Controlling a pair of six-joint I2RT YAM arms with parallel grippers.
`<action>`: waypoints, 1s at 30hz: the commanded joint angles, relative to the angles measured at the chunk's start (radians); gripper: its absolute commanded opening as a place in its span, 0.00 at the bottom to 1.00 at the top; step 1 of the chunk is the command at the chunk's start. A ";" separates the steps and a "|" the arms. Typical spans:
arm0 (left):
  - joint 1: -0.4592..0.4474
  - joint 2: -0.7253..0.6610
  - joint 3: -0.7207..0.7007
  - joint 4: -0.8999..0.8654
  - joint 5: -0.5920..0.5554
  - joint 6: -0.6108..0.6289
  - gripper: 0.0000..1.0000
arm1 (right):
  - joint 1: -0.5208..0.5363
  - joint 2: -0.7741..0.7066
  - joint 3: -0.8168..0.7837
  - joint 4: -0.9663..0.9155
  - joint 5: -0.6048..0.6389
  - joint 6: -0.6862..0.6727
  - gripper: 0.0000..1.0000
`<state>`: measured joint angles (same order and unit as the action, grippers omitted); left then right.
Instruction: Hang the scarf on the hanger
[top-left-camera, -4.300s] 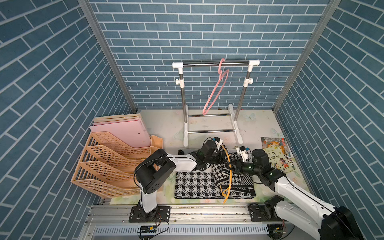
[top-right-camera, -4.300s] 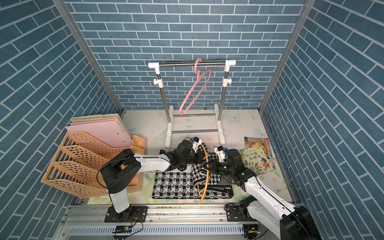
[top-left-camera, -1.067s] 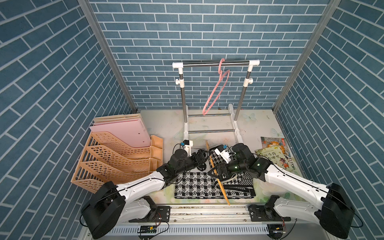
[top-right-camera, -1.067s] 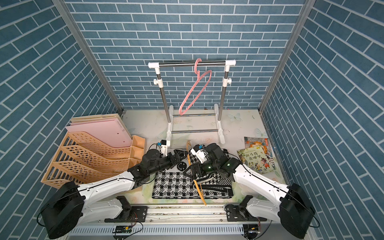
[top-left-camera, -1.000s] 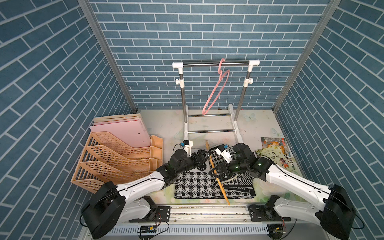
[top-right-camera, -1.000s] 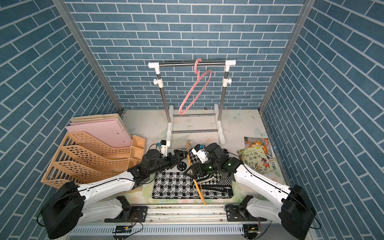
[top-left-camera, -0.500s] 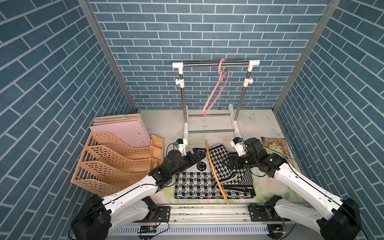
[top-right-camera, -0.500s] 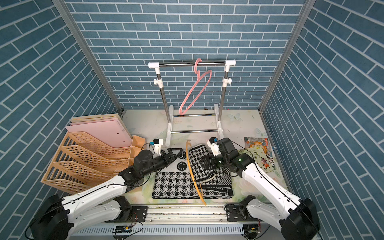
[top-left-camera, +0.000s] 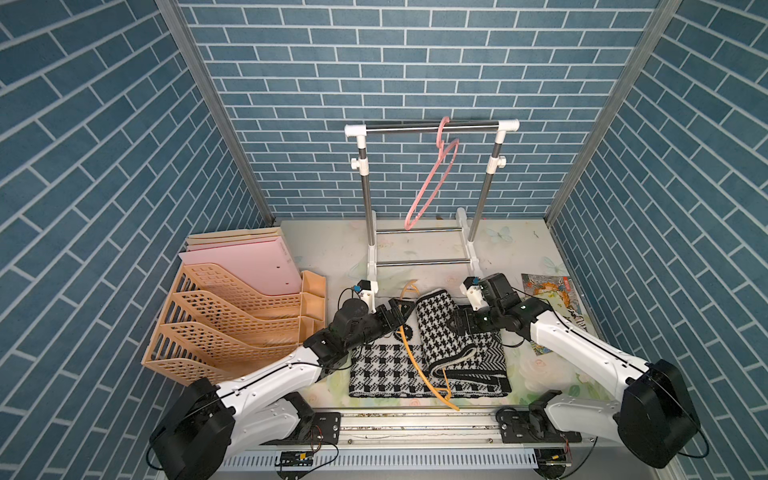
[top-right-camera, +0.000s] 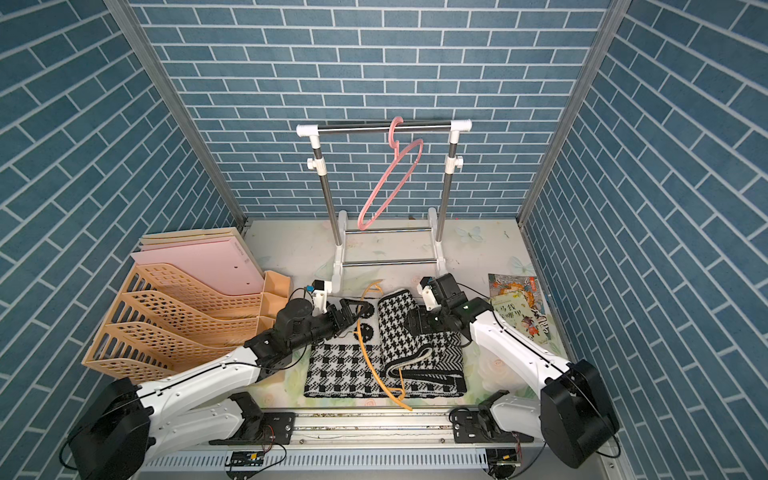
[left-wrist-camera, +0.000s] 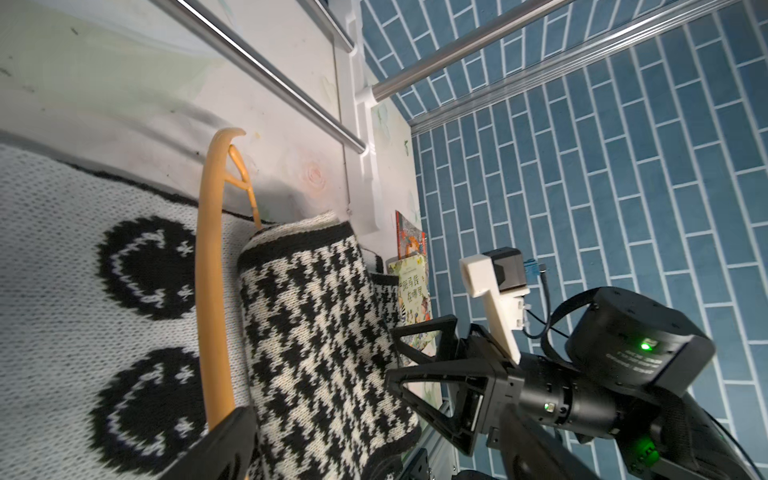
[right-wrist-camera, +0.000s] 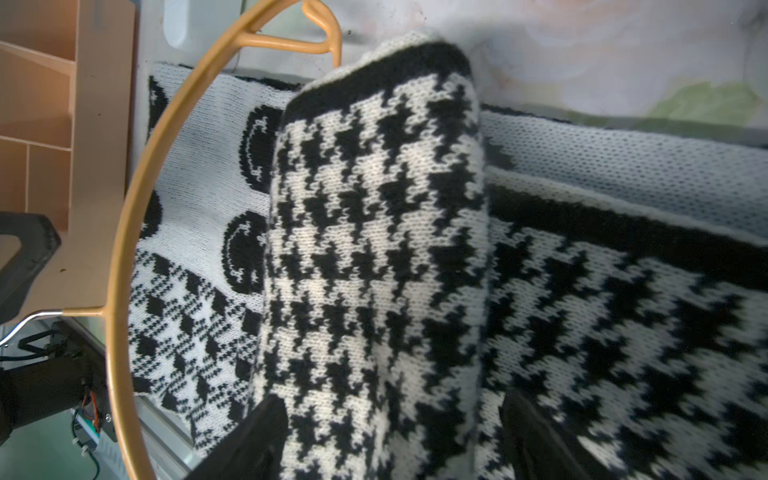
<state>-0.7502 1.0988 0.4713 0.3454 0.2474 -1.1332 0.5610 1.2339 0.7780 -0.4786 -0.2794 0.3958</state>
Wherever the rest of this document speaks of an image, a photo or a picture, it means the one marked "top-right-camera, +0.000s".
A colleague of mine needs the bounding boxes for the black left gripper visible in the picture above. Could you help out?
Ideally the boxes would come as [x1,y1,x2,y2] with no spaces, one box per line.
[287,299,368,353]

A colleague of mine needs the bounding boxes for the smiley plaid black white scarf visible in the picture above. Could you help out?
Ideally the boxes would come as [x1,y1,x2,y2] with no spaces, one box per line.
[302,299,468,400]

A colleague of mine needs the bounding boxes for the houndstooth black white scarf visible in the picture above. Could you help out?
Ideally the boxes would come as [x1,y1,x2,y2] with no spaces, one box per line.
[377,290,467,398]

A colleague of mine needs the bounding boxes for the orange clothes hanger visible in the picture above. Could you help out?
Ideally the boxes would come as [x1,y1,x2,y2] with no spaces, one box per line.
[355,279,415,412]

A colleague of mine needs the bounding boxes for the pink clothes hanger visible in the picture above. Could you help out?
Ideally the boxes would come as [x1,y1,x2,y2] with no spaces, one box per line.
[357,116,425,232]

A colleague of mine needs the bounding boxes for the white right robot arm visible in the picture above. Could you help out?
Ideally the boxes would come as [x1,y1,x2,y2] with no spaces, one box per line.
[406,274,620,468]

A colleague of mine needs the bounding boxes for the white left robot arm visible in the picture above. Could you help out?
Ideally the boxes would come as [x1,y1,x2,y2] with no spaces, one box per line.
[65,298,375,479]

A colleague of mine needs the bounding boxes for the colourful picture book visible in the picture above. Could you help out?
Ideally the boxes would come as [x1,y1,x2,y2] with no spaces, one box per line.
[488,274,552,345]

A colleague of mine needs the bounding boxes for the white steel clothes rack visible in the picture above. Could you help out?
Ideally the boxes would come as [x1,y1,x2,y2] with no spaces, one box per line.
[296,117,473,293]

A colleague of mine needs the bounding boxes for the green circuit board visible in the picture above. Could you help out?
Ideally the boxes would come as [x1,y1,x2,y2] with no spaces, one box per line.
[225,451,265,471]

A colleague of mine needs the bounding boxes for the orange plastic file organizer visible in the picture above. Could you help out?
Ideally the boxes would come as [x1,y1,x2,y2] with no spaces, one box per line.
[82,263,292,383]

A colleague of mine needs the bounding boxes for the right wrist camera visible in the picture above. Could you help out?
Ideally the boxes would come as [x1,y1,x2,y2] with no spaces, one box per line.
[417,277,440,311]

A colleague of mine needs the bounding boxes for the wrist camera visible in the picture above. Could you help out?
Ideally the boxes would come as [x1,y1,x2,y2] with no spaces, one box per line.
[417,277,440,311]
[306,279,333,315]

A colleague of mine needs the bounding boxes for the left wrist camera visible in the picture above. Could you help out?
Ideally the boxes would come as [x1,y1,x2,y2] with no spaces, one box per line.
[306,279,333,315]

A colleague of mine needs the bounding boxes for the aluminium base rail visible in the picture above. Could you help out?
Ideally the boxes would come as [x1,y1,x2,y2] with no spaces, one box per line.
[133,407,618,479]

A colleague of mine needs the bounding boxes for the right aluminium corner post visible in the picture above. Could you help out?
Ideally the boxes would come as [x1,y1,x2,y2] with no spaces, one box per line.
[517,0,631,230]

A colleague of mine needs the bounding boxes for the aluminium corner post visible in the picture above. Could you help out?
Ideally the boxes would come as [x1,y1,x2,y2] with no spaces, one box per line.
[517,0,631,230]
[104,0,247,231]

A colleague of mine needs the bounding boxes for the left aluminium corner post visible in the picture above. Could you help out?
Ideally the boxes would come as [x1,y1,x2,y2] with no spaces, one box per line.
[104,0,247,231]

